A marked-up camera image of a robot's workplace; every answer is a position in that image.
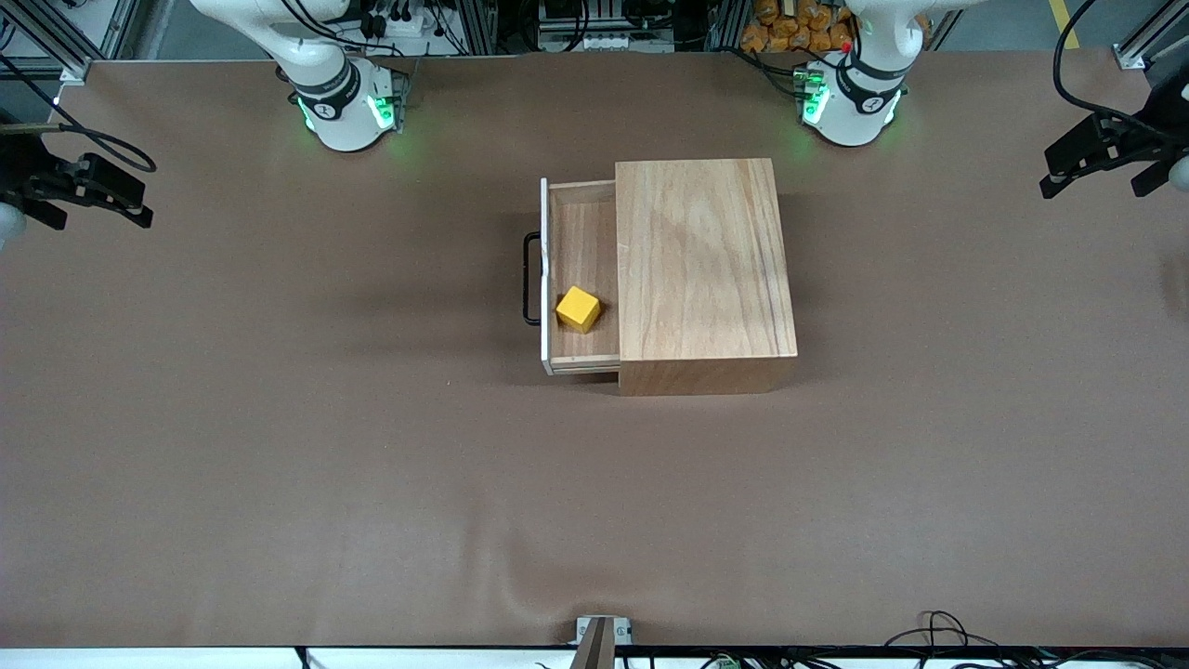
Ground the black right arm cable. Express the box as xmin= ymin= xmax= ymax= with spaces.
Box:
xmin=0 ymin=56 xmax=159 ymax=175

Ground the grey arm base connector box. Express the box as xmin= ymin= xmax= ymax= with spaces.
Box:
xmin=792 ymin=65 xmax=828 ymax=124
xmin=388 ymin=63 xmax=416 ymax=133

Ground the yellow wooden block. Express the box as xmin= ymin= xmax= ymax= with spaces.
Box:
xmin=555 ymin=285 xmax=603 ymax=335

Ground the light wooden cabinet box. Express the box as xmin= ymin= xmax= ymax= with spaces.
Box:
xmin=615 ymin=158 xmax=800 ymax=398

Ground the brown table cover sheet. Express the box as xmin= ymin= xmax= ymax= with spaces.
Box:
xmin=0 ymin=46 xmax=1189 ymax=649

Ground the white power strip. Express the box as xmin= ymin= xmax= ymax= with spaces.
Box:
xmin=546 ymin=31 xmax=644 ymax=53

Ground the wooden drawer with black handle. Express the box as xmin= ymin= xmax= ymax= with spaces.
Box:
xmin=523 ymin=177 xmax=621 ymax=377

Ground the metal table edge bracket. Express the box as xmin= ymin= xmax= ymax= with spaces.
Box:
xmin=574 ymin=614 xmax=634 ymax=669

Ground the orange packet pile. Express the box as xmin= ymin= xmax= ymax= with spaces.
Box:
xmin=740 ymin=0 xmax=857 ymax=54

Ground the aluminium extrusion column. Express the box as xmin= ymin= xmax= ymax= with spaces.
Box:
xmin=459 ymin=0 xmax=500 ymax=57
xmin=706 ymin=0 xmax=750 ymax=52

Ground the power strip with black plugs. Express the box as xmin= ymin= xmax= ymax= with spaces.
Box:
xmin=356 ymin=0 xmax=439 ymax=40

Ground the black cable tangle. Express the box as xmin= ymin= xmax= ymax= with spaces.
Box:
xmin=882 ymin=610 xmax=1002 ymax=653

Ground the aluminium frame post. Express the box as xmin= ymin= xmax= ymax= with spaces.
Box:
xmin=0 ymin=0 xmax=96 ymax=86
xmin=1113 ymin=0 xmax=1189 ymax=72

